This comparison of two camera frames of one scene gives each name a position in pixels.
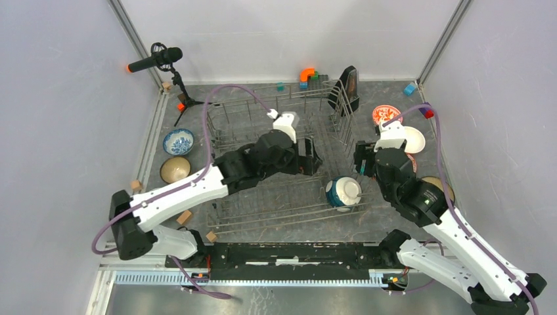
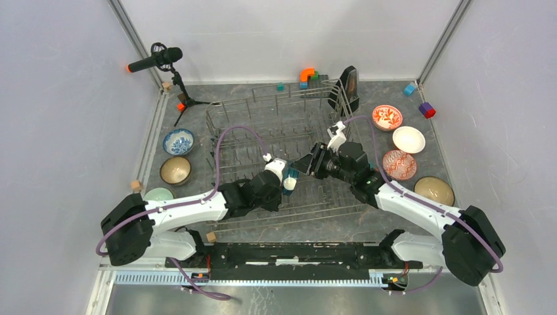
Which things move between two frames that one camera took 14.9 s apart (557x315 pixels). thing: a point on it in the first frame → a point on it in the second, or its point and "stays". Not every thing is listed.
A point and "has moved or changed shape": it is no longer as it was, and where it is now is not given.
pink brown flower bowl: [437, 182] stays
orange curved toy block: [304, 73] stays
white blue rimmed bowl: [178, 142] stays
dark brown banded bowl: [173, 168] stays
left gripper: [308, 165] → [274, 204]
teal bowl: [343, 191] has moved or changed shape
